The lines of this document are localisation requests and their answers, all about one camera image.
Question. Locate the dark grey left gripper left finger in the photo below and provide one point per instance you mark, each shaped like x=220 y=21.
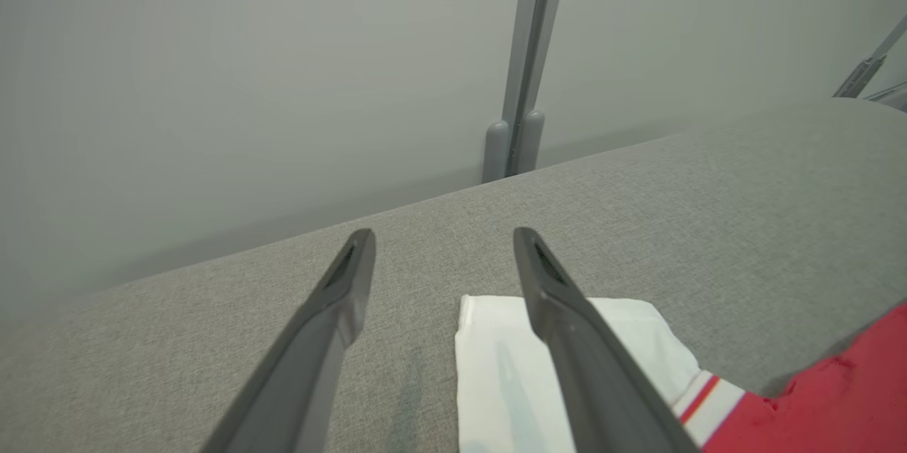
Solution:
x=297 y=368

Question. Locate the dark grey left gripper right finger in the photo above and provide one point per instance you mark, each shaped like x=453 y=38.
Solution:
x=595 y=375

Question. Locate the red garment with white trim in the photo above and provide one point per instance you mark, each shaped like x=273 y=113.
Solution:
x=836 y=410

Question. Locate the grey double partition post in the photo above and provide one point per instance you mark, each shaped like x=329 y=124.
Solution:
x=528 y=49

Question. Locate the grey post with bracket feet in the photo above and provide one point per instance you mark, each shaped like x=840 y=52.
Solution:
x=861 y=74

